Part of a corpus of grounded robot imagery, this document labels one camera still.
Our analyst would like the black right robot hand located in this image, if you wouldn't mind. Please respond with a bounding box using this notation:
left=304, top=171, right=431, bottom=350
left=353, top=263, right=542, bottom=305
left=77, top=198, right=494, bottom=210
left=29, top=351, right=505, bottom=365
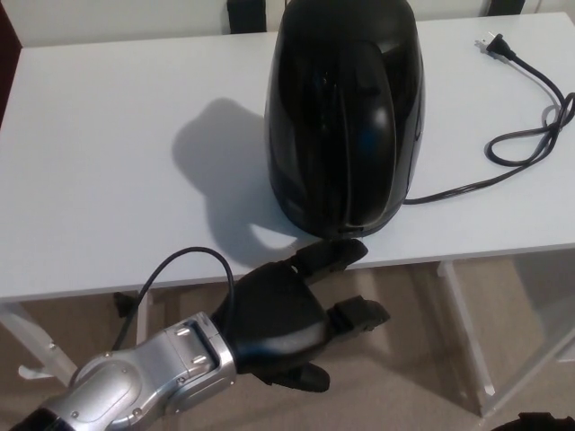
left=515, top=412, right=575, bottom=431

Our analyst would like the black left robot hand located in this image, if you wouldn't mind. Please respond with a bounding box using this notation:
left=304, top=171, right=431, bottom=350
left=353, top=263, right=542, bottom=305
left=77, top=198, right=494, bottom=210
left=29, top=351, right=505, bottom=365
left=214, top=237, right=392, bottom=393

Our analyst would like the small black floor object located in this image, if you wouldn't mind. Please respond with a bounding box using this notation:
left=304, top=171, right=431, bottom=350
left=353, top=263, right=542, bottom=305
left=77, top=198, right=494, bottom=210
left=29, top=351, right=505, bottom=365
left=112, top=291, right=141, bottom=318

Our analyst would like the black electric kettle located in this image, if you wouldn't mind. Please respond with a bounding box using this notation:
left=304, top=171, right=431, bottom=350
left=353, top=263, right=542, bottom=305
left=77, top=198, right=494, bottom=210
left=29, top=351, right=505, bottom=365
left=261, top=0, right=428, bottom=240

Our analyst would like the white table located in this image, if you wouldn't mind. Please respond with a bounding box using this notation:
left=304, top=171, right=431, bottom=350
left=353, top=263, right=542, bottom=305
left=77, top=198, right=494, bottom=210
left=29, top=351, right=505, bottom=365
left=0, top=17, right=575, bottom=406

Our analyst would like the black vertical strip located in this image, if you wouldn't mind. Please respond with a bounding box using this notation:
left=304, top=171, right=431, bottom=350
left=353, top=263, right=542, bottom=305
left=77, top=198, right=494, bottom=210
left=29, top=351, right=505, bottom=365
left=227, top=0, right=269, bottom=35

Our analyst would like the dark red panel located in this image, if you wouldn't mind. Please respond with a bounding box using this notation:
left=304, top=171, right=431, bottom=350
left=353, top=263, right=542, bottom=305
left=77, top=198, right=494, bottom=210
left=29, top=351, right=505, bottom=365
left=0, top=0, right=24, bottom=114

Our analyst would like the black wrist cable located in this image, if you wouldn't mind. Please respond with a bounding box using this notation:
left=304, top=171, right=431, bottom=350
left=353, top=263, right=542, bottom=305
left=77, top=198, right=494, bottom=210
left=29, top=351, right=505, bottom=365
left=107, top=246, right=237, bottom=356

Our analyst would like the black kettle power cord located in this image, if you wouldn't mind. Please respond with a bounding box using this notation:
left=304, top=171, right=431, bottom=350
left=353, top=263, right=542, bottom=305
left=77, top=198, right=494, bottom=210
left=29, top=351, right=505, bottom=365
left=402, top=39, right=575, bottom=206

